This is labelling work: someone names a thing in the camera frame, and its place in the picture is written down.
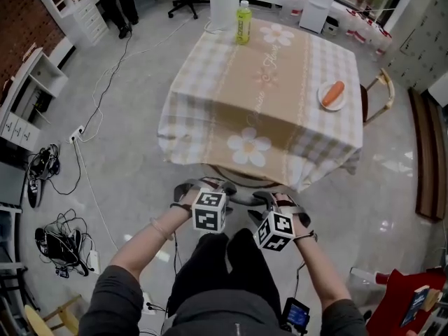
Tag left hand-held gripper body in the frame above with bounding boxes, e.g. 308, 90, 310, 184
191, 187, 229, 235

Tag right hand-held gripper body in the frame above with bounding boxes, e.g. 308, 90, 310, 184
253, 202, 312, 252

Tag grey armchair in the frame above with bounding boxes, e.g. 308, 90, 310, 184
200, 164, 279, 206

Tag person's left forearm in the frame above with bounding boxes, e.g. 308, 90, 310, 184
108, 206, 194, 281

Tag person's right forearm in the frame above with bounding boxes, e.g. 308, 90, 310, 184
291, 232, 353, 312

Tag table with checked tablecloth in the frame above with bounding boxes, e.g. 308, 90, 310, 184
156, 17, 365, 193

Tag light wooden chair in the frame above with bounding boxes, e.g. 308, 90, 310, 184
360, 67, 396, 128

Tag person's right hand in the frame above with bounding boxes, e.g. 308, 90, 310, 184
274, 192, 299, 210

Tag person's left hand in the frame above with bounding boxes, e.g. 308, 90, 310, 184
176, 179, 220, 209

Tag person's dark trousers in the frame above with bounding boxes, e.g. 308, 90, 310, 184
167, 227, 283, 314

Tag black screen device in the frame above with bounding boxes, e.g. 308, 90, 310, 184
279, 297, 312, 335

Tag person's grey sweater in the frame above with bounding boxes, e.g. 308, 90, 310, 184
78, 265, 368, 336

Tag white round plate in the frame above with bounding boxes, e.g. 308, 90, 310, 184
316, 80, 348, 112

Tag beige checkered floral tablecloth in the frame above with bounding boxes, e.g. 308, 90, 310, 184
156, 17, 365, 193

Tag orange carrot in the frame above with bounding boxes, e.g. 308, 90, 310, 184
321, 80, 346, 107

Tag white power adapter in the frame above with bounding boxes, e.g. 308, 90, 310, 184
87, 249, 102, 276

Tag white power strip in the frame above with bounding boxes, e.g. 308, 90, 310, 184
69, 124, 86, 144

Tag blue book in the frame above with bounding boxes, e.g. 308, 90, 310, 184
400, 284, 442, 329

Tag wooden step platform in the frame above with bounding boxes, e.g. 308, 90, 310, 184
407, 87, 448, 223

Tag yellow-green drink bottle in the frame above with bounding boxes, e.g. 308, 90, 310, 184
234, 0, 254, 46

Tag yellow wooden stool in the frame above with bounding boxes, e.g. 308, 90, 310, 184
23, 293, 84, 336

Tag white cylindrical appliance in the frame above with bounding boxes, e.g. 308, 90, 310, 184
208, 0, 241, 32

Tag small white bin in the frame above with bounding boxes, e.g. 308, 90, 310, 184
321, 15, 339, 37

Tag row of clear water jugs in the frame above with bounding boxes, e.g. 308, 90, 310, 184
288, 0, 393, 56

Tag white water dispenser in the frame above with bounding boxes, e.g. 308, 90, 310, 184
297, 0, 340, 35

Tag white cabinet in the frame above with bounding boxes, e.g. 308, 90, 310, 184
426, 76, 448, 109

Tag low white shelf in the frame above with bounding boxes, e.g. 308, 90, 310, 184
0, 46, 70, 153

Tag grey metal lockers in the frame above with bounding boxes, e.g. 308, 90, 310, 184
384, 0, 448, 95

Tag white shelf desk unit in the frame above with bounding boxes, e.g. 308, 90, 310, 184
29, 0, 110, 48

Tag clear bracelet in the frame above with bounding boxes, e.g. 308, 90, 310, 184
149, 216, 175, 242

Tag white floor cable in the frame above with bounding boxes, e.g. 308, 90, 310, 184
71, 140, 120, 253

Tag tangled black cable pile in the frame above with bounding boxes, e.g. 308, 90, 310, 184
34, 207, 95, 279

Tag black floor cable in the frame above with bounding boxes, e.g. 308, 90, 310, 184
79, 26, 134, 143

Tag black device with cables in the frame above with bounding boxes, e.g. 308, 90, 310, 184
25, 143, 61, 209

